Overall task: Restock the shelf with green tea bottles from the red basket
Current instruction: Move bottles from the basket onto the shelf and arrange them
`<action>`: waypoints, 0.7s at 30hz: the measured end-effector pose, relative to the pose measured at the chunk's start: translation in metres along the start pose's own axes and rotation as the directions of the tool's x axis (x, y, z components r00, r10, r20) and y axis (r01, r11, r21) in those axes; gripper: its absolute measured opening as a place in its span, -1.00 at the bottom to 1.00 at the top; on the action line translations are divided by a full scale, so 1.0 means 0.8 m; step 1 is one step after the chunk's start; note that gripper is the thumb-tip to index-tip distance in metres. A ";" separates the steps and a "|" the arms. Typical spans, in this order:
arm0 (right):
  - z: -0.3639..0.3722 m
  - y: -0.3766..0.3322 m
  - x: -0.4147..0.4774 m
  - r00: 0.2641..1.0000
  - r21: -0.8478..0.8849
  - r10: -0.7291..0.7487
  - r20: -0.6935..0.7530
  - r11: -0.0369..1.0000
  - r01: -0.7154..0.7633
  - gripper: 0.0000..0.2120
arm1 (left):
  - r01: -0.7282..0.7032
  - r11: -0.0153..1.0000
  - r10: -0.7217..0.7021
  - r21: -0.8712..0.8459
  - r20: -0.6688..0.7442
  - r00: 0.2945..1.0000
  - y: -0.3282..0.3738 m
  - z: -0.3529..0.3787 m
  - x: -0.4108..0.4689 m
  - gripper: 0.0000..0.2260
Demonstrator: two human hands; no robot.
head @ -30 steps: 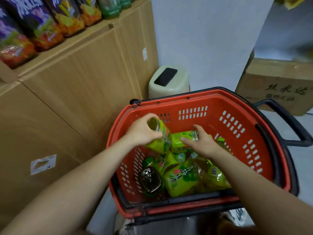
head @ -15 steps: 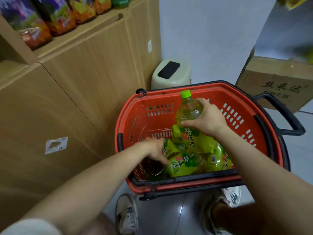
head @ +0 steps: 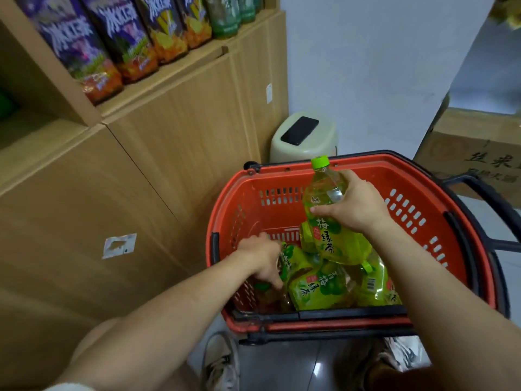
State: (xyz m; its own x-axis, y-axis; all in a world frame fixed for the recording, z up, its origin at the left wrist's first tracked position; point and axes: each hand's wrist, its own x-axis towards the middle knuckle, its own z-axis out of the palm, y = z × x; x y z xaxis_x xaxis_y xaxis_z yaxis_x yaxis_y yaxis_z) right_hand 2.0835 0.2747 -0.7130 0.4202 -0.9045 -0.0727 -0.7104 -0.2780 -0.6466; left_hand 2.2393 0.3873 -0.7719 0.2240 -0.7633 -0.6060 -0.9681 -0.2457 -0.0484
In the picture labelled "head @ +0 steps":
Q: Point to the green tea bottle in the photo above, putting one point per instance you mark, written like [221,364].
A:
[307,236]
[376,283]
[299,260]
[329,240]
[321,287]

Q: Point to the person's left forearm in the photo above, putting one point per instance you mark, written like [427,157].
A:
[163,321]

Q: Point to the person's left hand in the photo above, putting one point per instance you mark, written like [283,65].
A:
[258,254]

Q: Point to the wooden shelf cabinet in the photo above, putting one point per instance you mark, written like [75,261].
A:
[163,158]

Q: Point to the person's right hand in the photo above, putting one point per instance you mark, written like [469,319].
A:
[358,205]

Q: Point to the yellow packet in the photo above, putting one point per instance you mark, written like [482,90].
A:
[508,10]

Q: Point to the brown cardboard box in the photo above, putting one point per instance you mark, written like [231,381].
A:
[472,150]

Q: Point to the person's right forearm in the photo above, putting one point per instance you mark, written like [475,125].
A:
[439,305]

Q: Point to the red plastic shopping basket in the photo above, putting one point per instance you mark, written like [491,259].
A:
[407,175]

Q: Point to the person's white left shoe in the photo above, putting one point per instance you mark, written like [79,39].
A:
[222,368]

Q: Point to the person's white right shoe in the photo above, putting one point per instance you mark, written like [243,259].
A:
[407,354]

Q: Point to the yellow label tea bottle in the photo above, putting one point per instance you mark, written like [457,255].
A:
[195,20]
[167,32]

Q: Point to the purple label tea bottle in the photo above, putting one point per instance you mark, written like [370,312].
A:
[77,48]
[126,40]

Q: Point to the torn white sticker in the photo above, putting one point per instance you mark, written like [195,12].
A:
[120,246]

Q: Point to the person's right thumb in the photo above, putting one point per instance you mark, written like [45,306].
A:
[325,210]

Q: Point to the person's white shoe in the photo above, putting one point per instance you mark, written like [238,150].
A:
[407,354]
[222,368]

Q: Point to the person's left fingers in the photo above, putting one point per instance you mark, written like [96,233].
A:
[270,278]

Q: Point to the person's left leg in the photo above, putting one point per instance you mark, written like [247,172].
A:
[91,342]

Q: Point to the green label drink bottle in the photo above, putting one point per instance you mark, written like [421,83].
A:
[258,1]
[246,8]
[222,16]

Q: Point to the black smartphone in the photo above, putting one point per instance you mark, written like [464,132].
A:
[299,131]

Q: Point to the small white sticker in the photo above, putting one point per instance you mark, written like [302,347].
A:
[269,93]

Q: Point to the beige plastic stool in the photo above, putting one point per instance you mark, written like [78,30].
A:
[321,138]

